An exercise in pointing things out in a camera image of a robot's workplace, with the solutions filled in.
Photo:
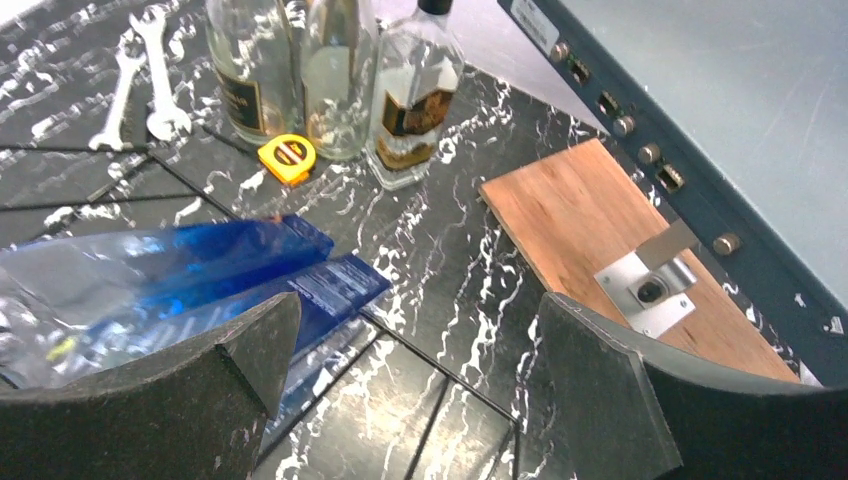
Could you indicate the wooden board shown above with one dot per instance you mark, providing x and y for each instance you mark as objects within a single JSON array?
[{"x": 575, "y": 212}]

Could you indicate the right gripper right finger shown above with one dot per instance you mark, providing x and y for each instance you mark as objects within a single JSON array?
[{"x": 636, "y": 408}]

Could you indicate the tall clear glass bottle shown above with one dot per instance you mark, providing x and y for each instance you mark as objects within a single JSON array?
[{"x": 338, "y": 60}]

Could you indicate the black wire wine rack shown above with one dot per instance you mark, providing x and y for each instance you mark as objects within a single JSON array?
[{"x": 390, "y": 411}]

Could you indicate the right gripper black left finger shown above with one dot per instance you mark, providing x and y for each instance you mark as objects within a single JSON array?
[{"x": 194, "y": 410}]

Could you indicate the silver open-end wrench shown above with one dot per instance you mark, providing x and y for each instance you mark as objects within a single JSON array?
[{"x": 167, "y": 119}]

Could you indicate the grey rack server unit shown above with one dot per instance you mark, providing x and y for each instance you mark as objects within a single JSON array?
[{"x": 737, "y": 112}]

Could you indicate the blue square bottle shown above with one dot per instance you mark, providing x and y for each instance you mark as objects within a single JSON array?
[
  {"x": 59, "y": 296},
  {"x": 332, "y": 295}
]

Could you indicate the square whisky bottle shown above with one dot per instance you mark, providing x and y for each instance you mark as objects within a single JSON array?
[{"x": 418, "y": 70}]

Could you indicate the metal bracket on board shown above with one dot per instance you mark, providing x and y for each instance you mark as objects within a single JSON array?
[{"x": 649, "y": 285}]

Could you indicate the yellow tape measure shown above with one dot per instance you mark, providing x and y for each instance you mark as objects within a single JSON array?
[{"x": 290, "y": 158}]

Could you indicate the clear bottle with dark label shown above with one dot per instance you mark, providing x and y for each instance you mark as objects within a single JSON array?
[{"x": 252, "y": 48}]

